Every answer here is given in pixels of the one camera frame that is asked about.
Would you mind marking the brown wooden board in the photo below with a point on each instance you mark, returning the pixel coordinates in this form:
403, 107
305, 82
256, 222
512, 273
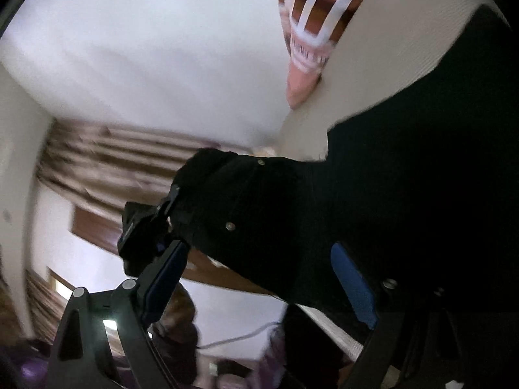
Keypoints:
97, 227

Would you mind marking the black pants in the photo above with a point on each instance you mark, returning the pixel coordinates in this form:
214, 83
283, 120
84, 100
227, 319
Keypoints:
365, 190

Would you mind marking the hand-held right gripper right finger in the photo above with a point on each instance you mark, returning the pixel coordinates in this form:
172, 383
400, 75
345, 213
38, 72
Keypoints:
357, 287

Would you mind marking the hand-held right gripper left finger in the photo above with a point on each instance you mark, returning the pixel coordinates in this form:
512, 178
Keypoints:
164, 279

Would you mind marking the purple cloth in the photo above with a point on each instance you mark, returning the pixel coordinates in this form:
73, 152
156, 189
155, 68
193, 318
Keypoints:
32, 368

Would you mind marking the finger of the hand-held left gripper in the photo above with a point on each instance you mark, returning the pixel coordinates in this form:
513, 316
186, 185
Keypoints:
170, 204

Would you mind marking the dark brown cloth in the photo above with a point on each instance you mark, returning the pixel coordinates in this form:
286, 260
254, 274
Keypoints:
178, 332

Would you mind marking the pink patterned cloth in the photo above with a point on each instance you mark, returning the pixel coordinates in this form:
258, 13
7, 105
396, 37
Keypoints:
320, 20

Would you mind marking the brown striped curtain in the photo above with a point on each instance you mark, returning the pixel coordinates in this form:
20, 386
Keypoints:
101, 158

